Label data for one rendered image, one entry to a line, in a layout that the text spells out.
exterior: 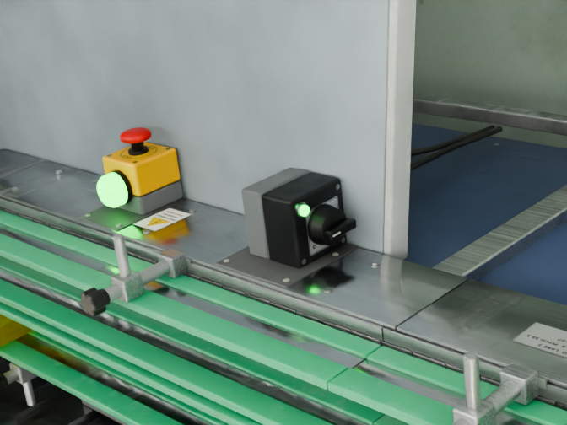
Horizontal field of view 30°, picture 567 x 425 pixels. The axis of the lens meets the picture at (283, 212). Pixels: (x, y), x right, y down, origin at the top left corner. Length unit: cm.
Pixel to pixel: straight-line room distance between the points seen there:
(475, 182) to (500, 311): 39
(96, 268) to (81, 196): 21
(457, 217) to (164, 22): 43
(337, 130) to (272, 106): 10
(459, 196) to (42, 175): 61
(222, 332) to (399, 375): 20
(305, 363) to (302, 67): 34
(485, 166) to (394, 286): 40
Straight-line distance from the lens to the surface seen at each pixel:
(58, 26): 152
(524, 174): 141
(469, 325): 101
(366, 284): 109
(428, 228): 126
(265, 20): 118
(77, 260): 131
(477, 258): 114
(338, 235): 112
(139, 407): 131
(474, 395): 86
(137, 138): 135
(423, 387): 96
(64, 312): 135
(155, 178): 135
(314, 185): 115
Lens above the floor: 154
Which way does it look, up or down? 39 degrees down
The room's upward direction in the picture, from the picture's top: 116 degrees counter-clockwise
